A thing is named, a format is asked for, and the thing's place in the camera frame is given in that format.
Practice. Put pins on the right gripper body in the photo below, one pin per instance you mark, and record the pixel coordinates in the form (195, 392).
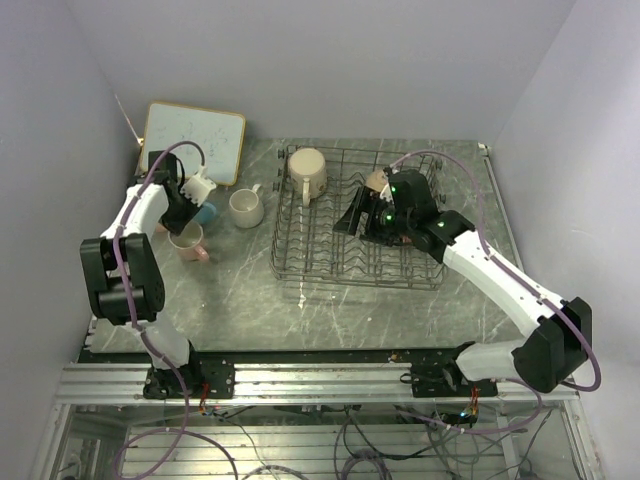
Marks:
(385, 222)

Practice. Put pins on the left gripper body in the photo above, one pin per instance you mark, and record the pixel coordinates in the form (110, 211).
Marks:
(181, 213)

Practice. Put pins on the blue mug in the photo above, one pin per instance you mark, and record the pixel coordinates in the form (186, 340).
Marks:
(206, 214)

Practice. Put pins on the light pink faceted mug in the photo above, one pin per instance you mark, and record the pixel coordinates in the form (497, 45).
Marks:
(189, 244)

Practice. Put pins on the large beige mug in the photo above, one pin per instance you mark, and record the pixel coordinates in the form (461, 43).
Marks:
(308, 173)

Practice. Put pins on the white speckled mug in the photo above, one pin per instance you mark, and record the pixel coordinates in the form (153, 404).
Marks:
(246, 207)

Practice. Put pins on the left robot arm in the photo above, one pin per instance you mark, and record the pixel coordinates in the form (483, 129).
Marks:
(123, 279)

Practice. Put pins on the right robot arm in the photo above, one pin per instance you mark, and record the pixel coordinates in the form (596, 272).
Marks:
(556, 333)

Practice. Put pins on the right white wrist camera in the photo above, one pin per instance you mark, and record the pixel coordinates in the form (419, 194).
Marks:
(386, 191)

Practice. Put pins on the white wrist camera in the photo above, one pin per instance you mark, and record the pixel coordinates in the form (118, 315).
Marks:
(386, 191)
(198, 187)

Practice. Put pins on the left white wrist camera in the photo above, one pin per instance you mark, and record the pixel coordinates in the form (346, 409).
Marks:
(198, 187)

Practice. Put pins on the wire dish rack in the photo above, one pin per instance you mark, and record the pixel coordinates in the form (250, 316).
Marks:
(306, 248)

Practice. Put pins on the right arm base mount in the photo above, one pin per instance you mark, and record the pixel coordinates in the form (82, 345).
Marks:
(435, 380)

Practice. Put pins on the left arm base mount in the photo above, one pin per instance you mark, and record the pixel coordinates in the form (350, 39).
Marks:
(210, 377)

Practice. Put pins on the aluminium frame rail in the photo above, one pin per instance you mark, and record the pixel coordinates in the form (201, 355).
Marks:
(255, 384)

